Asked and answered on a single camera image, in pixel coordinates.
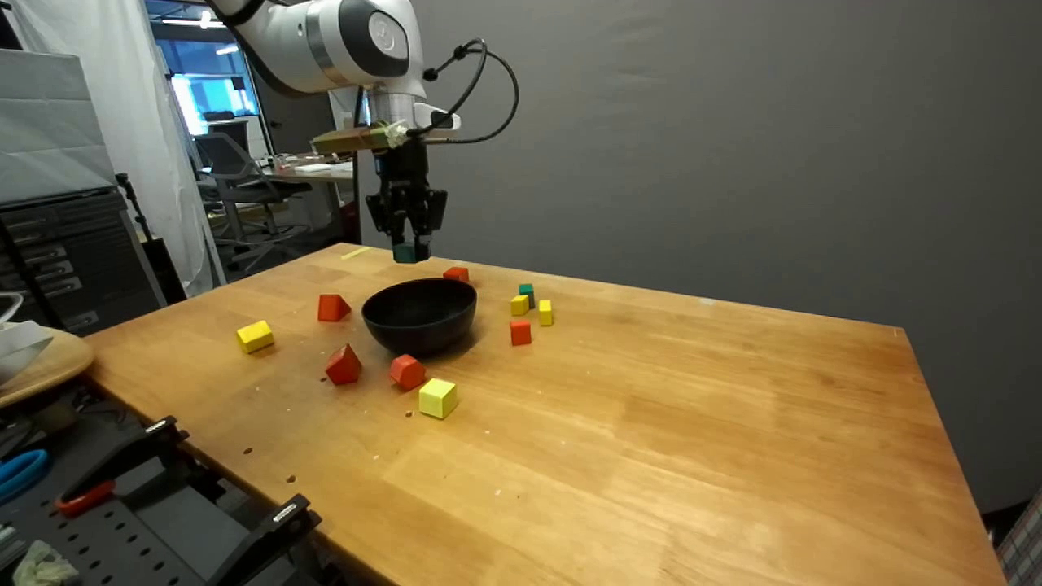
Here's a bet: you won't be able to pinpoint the white curtain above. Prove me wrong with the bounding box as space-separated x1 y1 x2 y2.
9 0 227 299

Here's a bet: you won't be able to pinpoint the black camera cable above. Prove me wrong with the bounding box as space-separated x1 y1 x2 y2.
420 36 520 147

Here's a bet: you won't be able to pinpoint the multicolour patterned backdrop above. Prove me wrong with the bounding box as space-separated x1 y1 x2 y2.
994 487 1042 586

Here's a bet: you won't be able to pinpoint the black equipment case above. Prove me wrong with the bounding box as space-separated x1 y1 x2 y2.
0 187 170 339

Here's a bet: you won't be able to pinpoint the round wooden board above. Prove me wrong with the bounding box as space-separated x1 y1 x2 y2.
0 325 98 414

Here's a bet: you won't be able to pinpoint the white crumpled scrap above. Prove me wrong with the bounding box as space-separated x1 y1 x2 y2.
8 538 84 586

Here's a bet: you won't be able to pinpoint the black perforated board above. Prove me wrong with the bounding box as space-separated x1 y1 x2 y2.
0 403 331 586

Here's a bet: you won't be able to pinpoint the blue handled scissors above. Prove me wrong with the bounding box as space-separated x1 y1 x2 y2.
0 446 53 507

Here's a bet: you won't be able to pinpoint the pale yellow wooden cube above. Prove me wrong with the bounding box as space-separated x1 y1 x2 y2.
418 374 460 422

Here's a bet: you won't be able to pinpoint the grey fabric backdrop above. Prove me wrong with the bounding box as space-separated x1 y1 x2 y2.
354 0 1042 516

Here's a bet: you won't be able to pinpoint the black bowl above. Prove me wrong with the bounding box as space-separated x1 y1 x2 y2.
360 278 484 361

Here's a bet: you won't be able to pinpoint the red wooden pyramid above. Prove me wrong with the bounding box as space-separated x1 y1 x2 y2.
316 289 354 325

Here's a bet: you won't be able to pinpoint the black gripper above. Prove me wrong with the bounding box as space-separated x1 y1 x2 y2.
364 131 451 260

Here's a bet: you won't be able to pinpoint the background desk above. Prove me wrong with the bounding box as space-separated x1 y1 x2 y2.
265 153 363 187

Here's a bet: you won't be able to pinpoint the blue lit monitor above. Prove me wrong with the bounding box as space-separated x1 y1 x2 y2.
168 69 265 139

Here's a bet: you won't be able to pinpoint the white plastic sheet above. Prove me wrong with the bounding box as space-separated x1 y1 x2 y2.
0 289 59 379

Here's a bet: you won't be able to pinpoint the large red wooden block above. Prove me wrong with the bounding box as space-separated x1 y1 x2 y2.
322 343 364 389

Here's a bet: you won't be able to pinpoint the red rounded wooden block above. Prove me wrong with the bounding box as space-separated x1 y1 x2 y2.
389 351 429 394

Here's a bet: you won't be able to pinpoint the grey box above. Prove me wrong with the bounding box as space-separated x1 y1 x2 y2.
0 46 121 210

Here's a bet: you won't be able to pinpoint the office chair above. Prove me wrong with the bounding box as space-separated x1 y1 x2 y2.
192 128 288 274

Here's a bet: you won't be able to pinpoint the wrist camera on wooden plate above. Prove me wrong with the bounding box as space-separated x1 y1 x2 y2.
310 121 436 156

